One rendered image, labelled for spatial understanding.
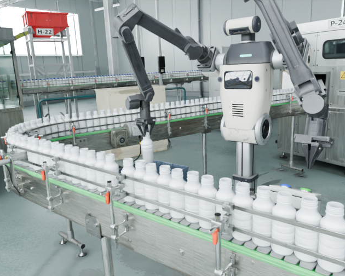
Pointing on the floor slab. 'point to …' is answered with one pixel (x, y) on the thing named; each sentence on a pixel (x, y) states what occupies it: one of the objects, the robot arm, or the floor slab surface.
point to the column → (110, 37)
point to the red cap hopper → (46, 20)
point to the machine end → (340, 45)
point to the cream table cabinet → (113, 96)
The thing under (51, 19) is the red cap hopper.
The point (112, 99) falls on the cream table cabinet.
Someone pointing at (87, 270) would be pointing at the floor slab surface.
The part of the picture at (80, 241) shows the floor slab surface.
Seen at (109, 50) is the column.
